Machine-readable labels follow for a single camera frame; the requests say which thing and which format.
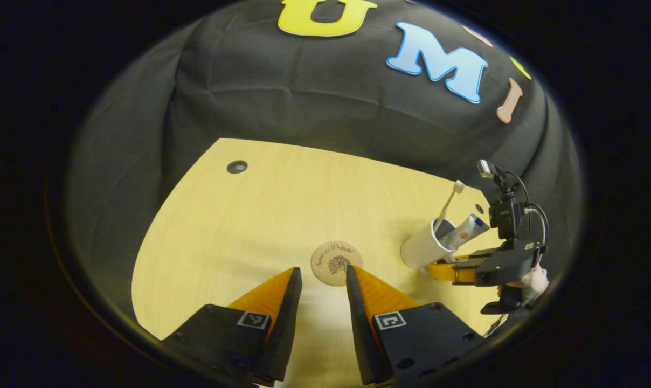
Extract white cup with wooden handle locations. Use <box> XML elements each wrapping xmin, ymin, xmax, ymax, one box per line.
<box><xmin>400</xmin><ymin>217</ymin><xmax>458</xmax><ymax>270</ymax></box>

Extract white toothbrush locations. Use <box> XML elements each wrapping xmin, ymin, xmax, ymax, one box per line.
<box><xmin>436</xmin><ymin>180</ymin><xmax>466</xmax><ymax>227</ymax></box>

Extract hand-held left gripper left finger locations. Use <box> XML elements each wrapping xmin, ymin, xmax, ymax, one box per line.
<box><xmin>160</xmin><ymin>267</ymin><xmax>303</xmax><ymax>386</ymax></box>

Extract wooden desktop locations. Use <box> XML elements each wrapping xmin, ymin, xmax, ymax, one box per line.
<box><xmin>131</xmin><ymin>138</ymin><xmax>507</xmax><ymax>388</ymax></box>

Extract white toothpaste tube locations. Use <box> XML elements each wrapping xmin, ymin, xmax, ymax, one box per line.
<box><xmin>444</xmin><ymin>213</ymin><xmax>490</xmax><ymax>251</ymax></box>

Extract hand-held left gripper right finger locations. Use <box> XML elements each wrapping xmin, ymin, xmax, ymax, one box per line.
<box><xmin>345</xmin><ymin>264</ymin><xmax>486</xmax><ymax>388</ymax></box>

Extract round wooden coaster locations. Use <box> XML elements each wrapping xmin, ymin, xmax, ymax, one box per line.
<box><xmin>310</xmin><ymin>241</ymin><xmax>364</xmax><ymax>287</ymax></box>

